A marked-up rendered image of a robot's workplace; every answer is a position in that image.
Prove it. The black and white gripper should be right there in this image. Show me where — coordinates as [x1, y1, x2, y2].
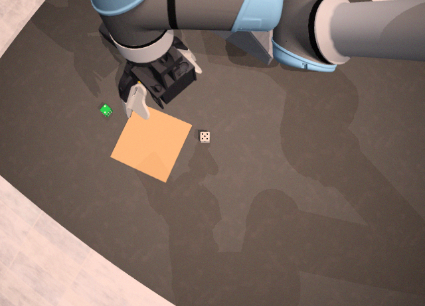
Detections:
[118, 36, 202, 119]

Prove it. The white die with black pips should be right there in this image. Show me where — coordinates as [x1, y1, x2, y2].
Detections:
[200, 132, 210, 143]

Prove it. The orange flat mat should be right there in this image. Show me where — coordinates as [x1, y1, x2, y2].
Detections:
[111, 106, 192, 183]

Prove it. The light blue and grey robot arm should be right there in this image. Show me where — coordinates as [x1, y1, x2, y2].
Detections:
[91, 0, 425, 72]

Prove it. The green die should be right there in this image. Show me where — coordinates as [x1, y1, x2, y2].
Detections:
[100, 104, 113, 117]

